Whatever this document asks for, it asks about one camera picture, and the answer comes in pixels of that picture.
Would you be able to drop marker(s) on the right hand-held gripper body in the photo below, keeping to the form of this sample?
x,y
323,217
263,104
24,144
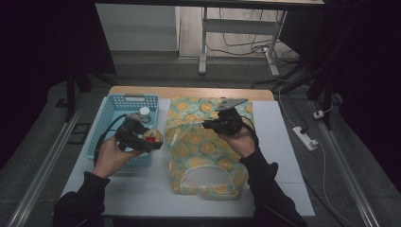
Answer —
x,y
230,121

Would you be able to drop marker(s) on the black curtain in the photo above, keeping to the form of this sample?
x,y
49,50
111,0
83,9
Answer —
x,y
372,63
38,47

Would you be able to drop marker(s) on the black stand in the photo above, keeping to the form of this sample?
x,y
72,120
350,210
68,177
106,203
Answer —
x,y
71,94

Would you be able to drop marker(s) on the white power strip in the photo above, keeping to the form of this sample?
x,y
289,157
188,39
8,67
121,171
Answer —
x,y
304,138

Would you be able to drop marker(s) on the person's right hand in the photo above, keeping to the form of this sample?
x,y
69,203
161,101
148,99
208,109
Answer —
x,y
239,143

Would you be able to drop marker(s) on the light grey cabinet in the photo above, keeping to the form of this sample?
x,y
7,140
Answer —
x,y
135,28

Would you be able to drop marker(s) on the white metal desk frame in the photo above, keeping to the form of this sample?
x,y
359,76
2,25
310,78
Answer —
x,y
239,26

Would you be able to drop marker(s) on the aluminium floor rail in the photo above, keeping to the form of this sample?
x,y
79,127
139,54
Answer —
x,y
41,173
346,176

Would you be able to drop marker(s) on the small white adapter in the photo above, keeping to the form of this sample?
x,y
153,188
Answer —
x,y
318,114

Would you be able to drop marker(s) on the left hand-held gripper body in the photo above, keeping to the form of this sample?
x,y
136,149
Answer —
x,y
130,132

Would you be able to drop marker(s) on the light blue perforated plastic basket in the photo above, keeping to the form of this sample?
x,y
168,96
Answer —
x,y
110,108

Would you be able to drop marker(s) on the person's left hand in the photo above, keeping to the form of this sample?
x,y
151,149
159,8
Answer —
x,y
112,157

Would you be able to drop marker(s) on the orange print teal bag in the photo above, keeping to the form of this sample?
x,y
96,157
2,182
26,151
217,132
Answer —
x,y
201,148

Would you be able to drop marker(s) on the yellow and red snack packet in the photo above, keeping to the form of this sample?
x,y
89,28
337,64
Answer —
x,y
154,137

